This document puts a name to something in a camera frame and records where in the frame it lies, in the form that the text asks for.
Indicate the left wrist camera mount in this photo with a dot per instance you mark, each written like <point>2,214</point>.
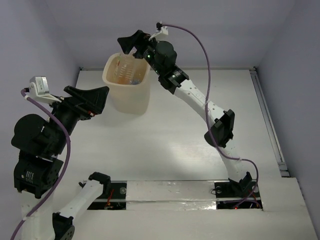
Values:
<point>38,91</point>

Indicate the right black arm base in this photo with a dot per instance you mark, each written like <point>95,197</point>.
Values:
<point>227,198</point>

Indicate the aluminium rail right edge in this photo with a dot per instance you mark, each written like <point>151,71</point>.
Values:
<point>284,171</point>

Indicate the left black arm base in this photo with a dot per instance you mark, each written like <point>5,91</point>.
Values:
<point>115,199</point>

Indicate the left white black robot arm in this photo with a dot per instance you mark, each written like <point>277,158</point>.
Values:
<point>44,153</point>

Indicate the shiny tape strip front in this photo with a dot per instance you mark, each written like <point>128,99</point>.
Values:
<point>187,195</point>

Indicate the cream plastic waste bin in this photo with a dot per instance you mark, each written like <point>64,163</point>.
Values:
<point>130,99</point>

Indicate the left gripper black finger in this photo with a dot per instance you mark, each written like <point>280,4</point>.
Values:
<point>88,102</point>
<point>84,115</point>

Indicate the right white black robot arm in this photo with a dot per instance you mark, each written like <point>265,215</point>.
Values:
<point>161,57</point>

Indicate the large clear square bottle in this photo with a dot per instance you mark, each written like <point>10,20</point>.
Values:
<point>125,69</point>

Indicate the blue label bottle blue cap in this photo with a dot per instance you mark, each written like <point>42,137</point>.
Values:
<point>135,81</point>

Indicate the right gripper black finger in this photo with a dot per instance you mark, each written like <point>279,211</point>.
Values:
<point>140,53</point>
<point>130,42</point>

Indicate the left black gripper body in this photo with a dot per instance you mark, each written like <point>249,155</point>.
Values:
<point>75,107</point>

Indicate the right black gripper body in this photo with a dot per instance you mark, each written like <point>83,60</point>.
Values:
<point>149,46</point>

